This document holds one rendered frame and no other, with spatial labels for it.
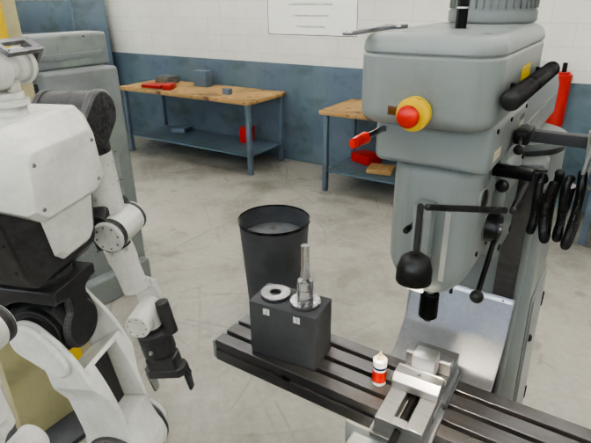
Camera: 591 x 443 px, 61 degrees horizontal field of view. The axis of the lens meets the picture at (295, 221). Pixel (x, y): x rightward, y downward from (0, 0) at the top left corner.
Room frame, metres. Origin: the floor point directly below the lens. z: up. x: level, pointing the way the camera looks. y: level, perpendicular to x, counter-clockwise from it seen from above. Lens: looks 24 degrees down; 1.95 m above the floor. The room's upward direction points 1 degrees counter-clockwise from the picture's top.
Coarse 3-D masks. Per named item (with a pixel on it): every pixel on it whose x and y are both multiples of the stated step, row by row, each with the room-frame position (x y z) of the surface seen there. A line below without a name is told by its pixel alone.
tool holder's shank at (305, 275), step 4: (304, 244) 1.26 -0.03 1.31; (308, 244) 1.26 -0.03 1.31; (304, 248) 1.25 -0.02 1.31; (308, 248) 1.25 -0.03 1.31; (304, 252) 1.25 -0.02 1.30; (308, 252) 1.25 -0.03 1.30; (304, 256) 1.25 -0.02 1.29; (308, 256) 1.25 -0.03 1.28; (304, 260) 1.25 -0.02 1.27; (308, 260) 1.25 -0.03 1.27; (304, 264) 1.25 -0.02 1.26; (308, 264) 1.25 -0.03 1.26; (304, 268) 1.25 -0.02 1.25; (308, 268) 1.25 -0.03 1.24; (304, 272) 1.24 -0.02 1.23; (308, 272) 1.25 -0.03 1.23; (300, 276) 1.25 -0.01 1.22; (304, 276) 1.24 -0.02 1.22; (308, 276) 1.25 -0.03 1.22; (304, 280) 1.25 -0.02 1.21; (308, 280) 1.25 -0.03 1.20
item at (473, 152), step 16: (512, 112) 1.05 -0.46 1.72; (400, 128) 1.01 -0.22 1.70; (432, 128) 0.97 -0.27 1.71; (496, 128) 0.93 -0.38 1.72; (512, 128) 1.06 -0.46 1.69; (384, 144) 1.03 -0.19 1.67; (400, 144) 1.01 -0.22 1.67; (416, 144) 0.99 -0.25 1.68; (432, 144) 0.97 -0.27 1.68; (448, 144) 0.96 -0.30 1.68; (464, 144) 0.94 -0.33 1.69; (480, 144) 0.92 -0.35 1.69; (496, 144) 0.94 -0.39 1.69; (512, 144) 1.08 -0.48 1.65; (400, 160) 1.01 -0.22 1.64; (416, 160) 0.99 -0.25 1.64; (432, 160) 0.97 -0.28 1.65; (448, 160) 0.95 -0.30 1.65; (464, 160) 0.94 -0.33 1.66; (480, 160) 0.92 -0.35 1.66; (496, 160) 0.96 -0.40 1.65
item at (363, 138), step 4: (376, 128) 1.00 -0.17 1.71; (380, 128) 1.01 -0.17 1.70; (384, 128) 1.02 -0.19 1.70; (364, 132) 0.95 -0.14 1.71; (368, 132) 0.98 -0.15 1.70; (372, 132) 0.98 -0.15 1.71; (376, 132) 0.99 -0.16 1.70; (380, 132) 1.00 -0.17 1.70; (356, 136) 0.93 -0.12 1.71; (360, 136) 0.93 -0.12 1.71; (364, 136) 0.94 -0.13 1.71; (368, 136) 0.95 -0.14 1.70; (372, 136) 0.97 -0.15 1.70; (352, 140) 0.92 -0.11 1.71; (356, 140) 0.91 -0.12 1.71; (360, 140) 0.92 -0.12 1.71; (364, 140) 0.93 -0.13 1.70; (368, 140) 0.95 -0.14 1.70; (352, 144) 0.91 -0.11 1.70; (356, 144) 0.91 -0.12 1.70; (360, 144) 0.92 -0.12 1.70; (352, 148) 0.92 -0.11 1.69
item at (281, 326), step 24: (264, 288) 1.32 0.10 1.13; (288, 288) 1.32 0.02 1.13; (264, 312) 1.25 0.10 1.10; (288, 312) 1.22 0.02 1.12; (312, 312) 1.21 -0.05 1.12; (264, 336) 1.25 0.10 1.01; (288, 336) 1.22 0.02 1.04; (312, 336) 1.18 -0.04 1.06; (288, 360) 1.22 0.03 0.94; (312, 360) 1.18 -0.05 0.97
